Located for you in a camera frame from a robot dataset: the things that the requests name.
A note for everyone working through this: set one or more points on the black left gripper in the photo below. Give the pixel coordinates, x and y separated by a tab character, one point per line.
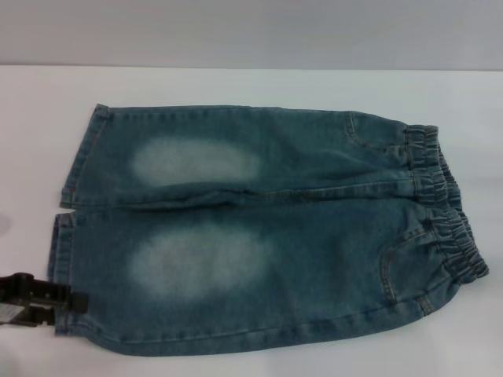
15	286

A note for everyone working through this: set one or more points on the blue denim shorts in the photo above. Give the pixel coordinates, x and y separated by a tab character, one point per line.
298	243

